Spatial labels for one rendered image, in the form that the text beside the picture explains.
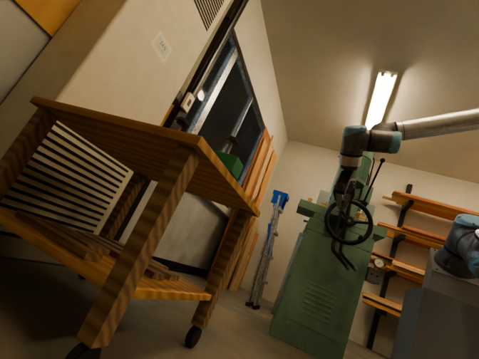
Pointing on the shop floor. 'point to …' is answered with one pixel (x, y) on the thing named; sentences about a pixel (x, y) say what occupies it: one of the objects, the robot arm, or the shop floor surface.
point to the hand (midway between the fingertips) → (341, 209)
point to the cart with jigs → (189, 182)
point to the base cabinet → (319, 297)
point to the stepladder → (279, 199)
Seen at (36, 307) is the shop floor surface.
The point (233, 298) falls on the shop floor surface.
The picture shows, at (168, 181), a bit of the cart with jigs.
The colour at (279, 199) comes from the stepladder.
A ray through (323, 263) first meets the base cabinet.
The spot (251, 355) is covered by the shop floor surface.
